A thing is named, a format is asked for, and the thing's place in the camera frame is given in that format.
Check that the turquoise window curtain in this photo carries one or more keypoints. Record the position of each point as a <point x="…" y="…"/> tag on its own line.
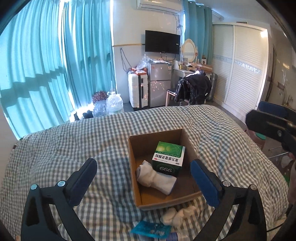
<point x="54" y="56"/>

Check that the oval white vanity mirror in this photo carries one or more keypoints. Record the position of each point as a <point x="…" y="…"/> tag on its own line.
<point x="189" y="51"/>

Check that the white sock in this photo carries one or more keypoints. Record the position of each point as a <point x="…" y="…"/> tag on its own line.
<point x="148" y="177"/>

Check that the black jacket on chair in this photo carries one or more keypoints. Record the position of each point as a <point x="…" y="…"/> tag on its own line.
<point x="194" y="88"/>

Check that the cream socks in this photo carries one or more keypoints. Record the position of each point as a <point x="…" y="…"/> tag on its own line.
<point x="174" y="218"/>

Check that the clear plastic bag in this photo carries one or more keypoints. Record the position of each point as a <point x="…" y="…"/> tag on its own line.
<point x="99" y="109"/>

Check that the red patterned bag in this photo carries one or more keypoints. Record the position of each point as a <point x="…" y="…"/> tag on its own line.
<point x="99" y="96"/>

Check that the turquoise corner curtain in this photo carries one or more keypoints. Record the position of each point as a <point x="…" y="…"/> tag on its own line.
<point x="199" y="28"/>

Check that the green white medicine box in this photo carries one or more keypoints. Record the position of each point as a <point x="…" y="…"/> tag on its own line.
<point x="168" y="158"/>

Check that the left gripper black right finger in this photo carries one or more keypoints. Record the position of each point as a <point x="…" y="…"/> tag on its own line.
<point x="249" y="221"/>

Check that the white air conditioner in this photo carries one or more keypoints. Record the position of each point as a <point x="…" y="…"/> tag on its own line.
<point x="172" y="7"/>

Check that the blue blister pill pack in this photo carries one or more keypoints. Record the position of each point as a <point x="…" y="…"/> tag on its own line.
<point x="152" y="230"/>

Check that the white plastic bag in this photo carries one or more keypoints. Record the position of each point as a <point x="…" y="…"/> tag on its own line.
<point x="114" y="103"/>

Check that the clear dental floss jar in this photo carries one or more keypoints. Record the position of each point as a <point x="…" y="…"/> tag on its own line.
<point x="177" y="236"/>

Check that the black wall television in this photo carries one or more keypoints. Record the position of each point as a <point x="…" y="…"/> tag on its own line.
<point x="162" y="42"/>

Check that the wooden chair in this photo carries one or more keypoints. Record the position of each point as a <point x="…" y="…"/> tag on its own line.
<point x="170" y="97"/>

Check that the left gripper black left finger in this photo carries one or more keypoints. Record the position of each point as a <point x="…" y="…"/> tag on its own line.
<point x="38" y="222"/>

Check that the brown cardboard box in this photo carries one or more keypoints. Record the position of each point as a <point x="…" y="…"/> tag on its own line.
<point x="142" y="147"/>

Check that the white sliding wardrobe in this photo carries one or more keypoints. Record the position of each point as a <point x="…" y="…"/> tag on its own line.
<point x="240" y="60"/>

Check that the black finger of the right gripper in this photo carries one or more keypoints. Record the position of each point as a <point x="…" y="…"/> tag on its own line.
<point x="273" y="109"/>
<point x="270" y="125"/>

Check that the white suitcase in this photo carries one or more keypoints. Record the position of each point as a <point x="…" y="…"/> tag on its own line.
<point x="138" y="89"/>

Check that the silver mini fridge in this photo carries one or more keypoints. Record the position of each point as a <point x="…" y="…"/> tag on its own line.
<point x="159" y="75"/>

